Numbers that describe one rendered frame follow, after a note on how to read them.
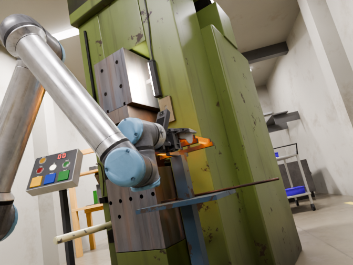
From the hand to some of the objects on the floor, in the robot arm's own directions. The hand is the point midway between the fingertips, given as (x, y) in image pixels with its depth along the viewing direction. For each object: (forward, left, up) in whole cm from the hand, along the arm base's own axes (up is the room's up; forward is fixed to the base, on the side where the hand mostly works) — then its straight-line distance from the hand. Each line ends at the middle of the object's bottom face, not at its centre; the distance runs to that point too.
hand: (179, 135), depth 110 cm
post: (+70, +99, -97) cm, 156 cm away
